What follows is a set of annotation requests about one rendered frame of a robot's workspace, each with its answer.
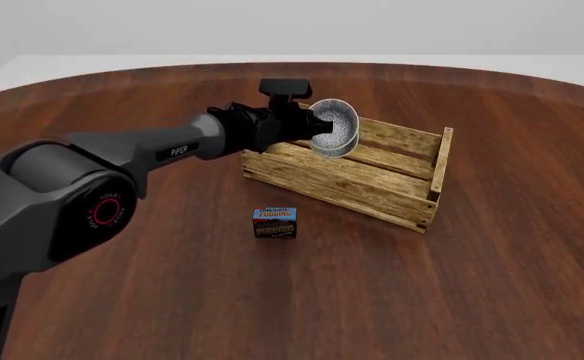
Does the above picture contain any wooden slat tray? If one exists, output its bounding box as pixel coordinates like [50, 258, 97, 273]
[240, 102, 455, 235]

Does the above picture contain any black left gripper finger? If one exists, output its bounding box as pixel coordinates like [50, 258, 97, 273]
[313, 114, 338, 135]

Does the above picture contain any black plate on short stalk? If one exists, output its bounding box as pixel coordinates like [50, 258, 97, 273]
[258, 78, 314, 111]

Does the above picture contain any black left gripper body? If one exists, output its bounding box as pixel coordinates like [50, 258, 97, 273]
[263, 102, 318, 148]

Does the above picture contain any speckled grey patterned bowl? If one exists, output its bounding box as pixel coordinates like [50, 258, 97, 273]
[307, 97, 360, 150]
[310, 123, 361, 162]

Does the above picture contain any chocolate pudding box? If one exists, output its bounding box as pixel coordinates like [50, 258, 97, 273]
[250, 207, 299, 240]

